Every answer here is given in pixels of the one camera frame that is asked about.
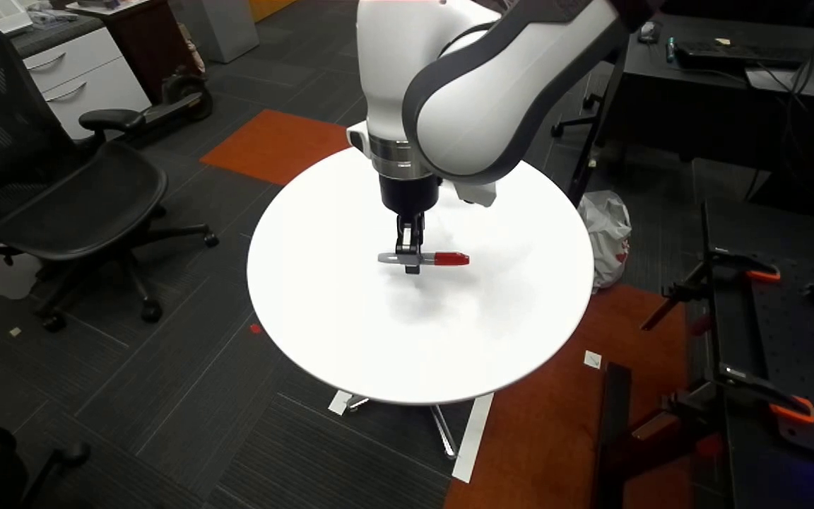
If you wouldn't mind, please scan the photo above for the black keyboard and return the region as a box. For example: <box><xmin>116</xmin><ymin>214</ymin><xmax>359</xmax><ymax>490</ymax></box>
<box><xmin>673</xmin><ymin>40</ymin><xmax>812</xmax><ymax>72</ymax></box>

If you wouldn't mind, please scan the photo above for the grey marker with red cap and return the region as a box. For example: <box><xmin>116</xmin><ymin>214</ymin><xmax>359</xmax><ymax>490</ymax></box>
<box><xmin>377</xmin><ymin>250</ymin><xmax>471</xmax><ymax>270</ymax></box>

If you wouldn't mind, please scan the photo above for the white tape strip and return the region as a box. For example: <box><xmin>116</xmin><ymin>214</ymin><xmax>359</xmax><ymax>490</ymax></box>
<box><xmin>452</xmin><ymin>394</ymin><xmax>495</xmax><ymax>484</ymax></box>

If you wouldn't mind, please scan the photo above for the white drawer cabinet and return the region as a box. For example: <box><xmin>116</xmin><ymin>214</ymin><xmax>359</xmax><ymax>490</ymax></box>
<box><xmin>22</xmin><ymin>25</ymin><xmax>153</xmax><ymax>142</ymax></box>

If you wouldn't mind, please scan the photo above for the white floor-standing box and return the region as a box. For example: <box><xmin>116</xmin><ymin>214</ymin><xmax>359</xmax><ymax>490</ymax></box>
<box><xmin>197</xmin><ymin>0</ymin><xmax>261</xmax><ymax>65</ymax></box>

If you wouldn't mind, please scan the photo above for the black mesh office chair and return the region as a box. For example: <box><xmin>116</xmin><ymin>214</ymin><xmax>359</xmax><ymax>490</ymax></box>
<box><xmin>0</xmin><ymin>14</ymin><xmax>221</xmax><ymax>334</ymax></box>

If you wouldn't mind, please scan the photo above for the white plastic bag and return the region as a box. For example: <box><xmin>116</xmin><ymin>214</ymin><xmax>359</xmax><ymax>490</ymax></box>
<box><xmin>577</xmin><ymin>189</ymin><xmax>633</xmax><ymax>293</ymax></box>

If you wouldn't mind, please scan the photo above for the black kick scooter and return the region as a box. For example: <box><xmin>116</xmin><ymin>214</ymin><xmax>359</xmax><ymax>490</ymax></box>
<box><xmin>126</xmin><ymin>66</ymin><xmax>214</xmax><ymax>146</ymax></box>

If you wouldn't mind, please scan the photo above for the black and orange clamp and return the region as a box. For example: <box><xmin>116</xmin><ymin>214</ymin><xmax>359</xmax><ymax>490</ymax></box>
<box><xmin>640</xmin><ymin>246</ymin><xmax>782</xmax><ymax>333</ymax></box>
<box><xmin>661</xmin><ymin>363</ymin><xmax>814</xmax><ymax>426</ymax></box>

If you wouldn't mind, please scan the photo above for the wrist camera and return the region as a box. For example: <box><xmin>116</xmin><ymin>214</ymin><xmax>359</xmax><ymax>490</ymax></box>
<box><xmin>452</xmin><ymin>180</ymin><xmax>498</xmax><ymax>208</ymax></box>

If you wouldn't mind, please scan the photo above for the office chair base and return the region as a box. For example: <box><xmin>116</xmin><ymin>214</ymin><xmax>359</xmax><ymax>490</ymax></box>
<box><xmin>550</xmin><ymin>90</ymin><xmax>603</xmax><ymax>140</ymax></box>

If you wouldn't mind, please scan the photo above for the black desk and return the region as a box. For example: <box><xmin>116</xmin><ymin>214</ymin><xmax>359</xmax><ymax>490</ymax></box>
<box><xmin>594</xmin><ymin>13</ymin><xmax>814</xmax><ymax>207</ymax></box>

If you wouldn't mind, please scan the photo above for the brown wooden desk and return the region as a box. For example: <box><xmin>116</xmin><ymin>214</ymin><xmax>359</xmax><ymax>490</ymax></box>
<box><xmin>66</xmin><ymin>0</ymin><xmax>204</xmax><ymax>105</ymax></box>

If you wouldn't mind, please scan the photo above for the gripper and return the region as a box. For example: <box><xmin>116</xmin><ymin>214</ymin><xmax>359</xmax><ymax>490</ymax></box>
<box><xmin>378</xmin><ymin>175</ymin><xmax>442</xmax><ymax>276</ymax></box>

